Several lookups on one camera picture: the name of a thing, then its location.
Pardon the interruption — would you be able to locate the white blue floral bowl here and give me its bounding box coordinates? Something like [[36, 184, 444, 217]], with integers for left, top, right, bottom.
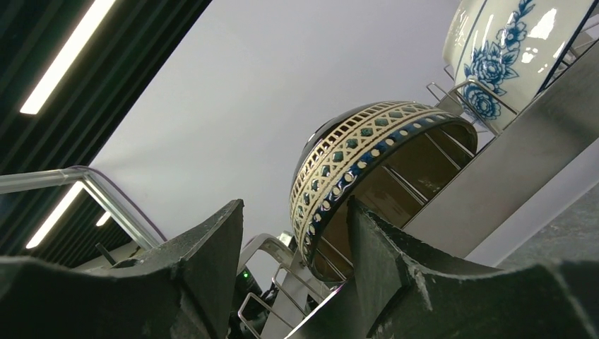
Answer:
[[443, 0, 598, 131]]

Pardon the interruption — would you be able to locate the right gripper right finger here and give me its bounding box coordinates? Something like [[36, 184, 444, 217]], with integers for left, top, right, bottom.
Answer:
[[290, 198, 598, 338]]

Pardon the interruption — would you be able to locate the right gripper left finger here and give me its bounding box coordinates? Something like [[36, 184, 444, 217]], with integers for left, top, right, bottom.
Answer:
[[1, 199, 244, 338]]

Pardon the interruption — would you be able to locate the dark bowl with lattice band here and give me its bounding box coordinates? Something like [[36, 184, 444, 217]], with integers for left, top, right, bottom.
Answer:
[[289, 101, 478, 283]]

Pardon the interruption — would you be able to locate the steel two-tier dish rack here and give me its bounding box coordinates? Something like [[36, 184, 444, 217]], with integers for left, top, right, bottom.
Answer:
[[240, 44, 598, 338]]

